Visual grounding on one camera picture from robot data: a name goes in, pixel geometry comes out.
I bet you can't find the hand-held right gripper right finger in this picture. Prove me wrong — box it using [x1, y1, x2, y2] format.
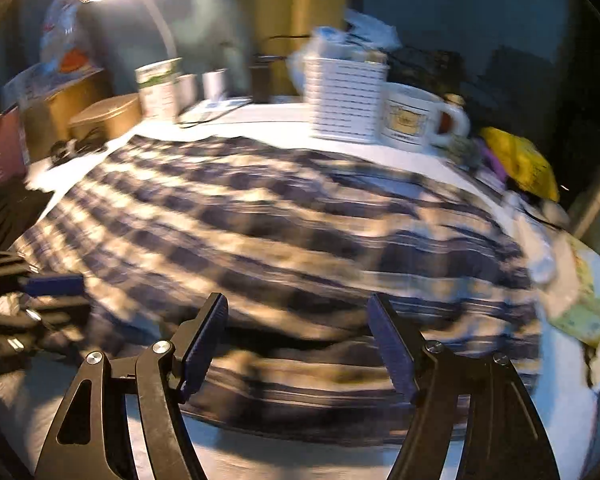
[367, 294, 561, 480]

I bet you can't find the folded black cloth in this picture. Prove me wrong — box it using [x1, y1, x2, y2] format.
[0, 180, 56, 256]

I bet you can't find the white textured table cover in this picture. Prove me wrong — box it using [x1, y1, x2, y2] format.
[0, 95, 600, 480]

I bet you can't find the black power adapter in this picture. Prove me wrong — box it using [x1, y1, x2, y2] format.
[250, 55, 272, 103]

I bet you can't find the yellow plastic bag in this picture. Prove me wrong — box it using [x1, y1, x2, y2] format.
[480, 126, 561, 203]

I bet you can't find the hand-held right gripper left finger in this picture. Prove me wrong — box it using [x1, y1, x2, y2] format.
[34, 291, 229, 480]

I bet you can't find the tablet with red screen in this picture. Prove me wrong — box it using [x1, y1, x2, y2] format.
[0, 107, 31, 196]

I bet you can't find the white plastic bag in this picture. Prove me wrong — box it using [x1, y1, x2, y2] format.
[342, 7, 401, 51]

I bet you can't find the yellow curtain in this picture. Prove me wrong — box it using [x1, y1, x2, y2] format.
[230, 0, 351, 103]

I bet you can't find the brown lidded food container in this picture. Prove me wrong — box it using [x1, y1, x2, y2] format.
[69, 94, 143, 143]

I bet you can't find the coiled black cable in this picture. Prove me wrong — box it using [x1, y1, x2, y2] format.
[47, 132, 111, 161]

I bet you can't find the brown cardboard box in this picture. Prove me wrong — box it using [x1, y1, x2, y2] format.
[22, 67, 116, 161]

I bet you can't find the small white bottle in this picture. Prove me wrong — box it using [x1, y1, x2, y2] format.
[510, 205, 556, 286]

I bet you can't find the grey curtain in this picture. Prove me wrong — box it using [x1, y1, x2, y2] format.
[80, 0, 241, 106]

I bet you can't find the white cartoon mug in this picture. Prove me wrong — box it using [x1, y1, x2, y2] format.
[380, 83, 471, 153]

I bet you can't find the purple packet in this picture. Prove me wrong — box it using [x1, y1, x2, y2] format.
[480, 145, 508, 183]

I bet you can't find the dark glass window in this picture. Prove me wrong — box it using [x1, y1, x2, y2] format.
[350, 0, 600, 161]

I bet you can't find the white and green box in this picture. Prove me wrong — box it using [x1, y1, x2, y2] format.
[135, 58, 183, 121]

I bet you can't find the plaid flannel shirt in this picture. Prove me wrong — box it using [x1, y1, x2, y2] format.
[10, 132, 543, 433]

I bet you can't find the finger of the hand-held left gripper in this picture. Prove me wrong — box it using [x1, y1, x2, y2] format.
[0, 302, 90, 361]
[0, 249, 84, 298]

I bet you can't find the yellow tissue box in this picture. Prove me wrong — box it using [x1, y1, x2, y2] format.
[545, 240, 600, 348]

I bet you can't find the small printed box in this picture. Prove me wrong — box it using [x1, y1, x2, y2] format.
[2, 62, 56, 106]

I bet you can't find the white charger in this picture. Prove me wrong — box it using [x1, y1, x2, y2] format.
[202, 69, 229, 103]

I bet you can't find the white plastic basket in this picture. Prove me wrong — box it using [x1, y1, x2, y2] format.
[302, 55, 388, 143]

